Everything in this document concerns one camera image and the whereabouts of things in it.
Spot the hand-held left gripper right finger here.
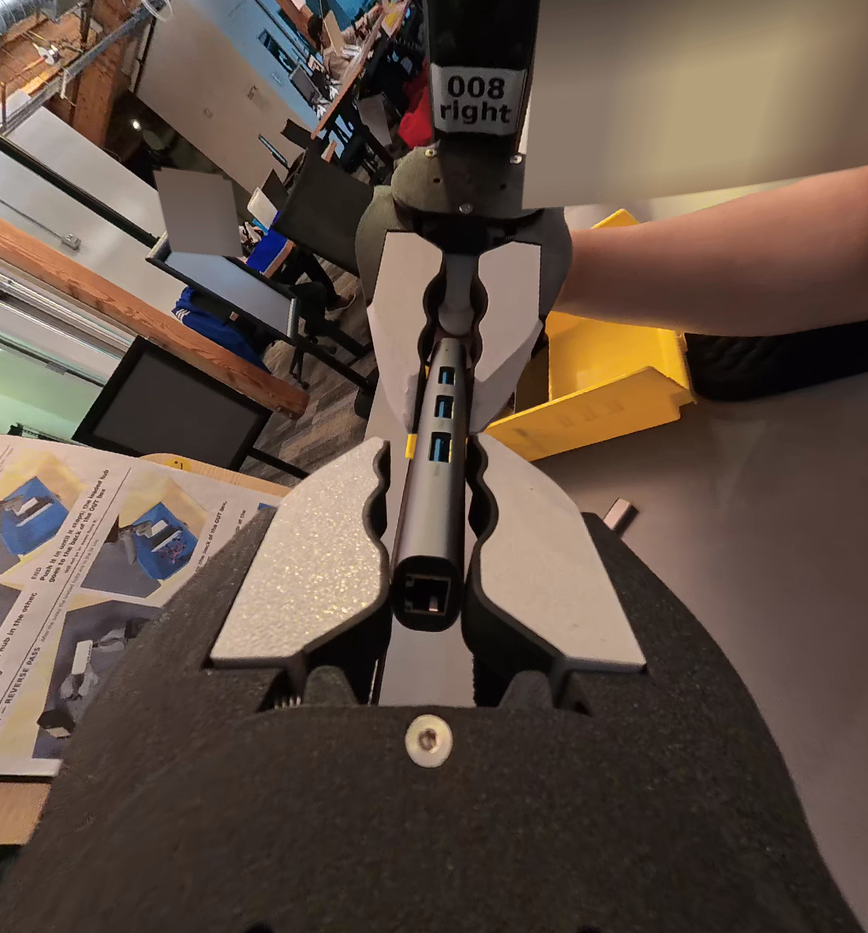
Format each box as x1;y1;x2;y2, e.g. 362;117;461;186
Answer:
465;433;648;673

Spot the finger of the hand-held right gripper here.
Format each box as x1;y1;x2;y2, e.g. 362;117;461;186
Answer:
365;230;451;432
469;241;546;432

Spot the wooden ceiling beam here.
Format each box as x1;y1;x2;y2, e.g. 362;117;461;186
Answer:
0;199;312;418

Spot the black cable with grey plugs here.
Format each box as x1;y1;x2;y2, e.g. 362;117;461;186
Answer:
434;251;639;529

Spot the grey usb hub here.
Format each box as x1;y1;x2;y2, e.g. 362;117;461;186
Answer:
389;335;473;634

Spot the blue striped jacket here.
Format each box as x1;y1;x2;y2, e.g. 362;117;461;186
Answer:
173;286;269;369

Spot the yellow plastic bin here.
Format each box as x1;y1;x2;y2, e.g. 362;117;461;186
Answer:
480;209;699;462

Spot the large black panel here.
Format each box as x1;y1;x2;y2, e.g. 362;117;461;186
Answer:
272;148;378;269

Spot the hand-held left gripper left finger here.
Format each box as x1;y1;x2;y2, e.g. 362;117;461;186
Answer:
208;437;393;672

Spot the black monitor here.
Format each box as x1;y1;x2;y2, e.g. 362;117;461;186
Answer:
71;334;276;473

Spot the printed instruction sheet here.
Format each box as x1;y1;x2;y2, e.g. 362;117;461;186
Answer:
0;429;289;778

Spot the framed screen on stand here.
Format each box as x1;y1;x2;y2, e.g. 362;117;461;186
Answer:
144;235;302;345

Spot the person's right forearm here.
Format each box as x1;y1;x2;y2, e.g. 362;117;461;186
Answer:
551;156;868;338

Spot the instruction sheet on stand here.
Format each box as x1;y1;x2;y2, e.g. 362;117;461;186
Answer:
0;452;293;848

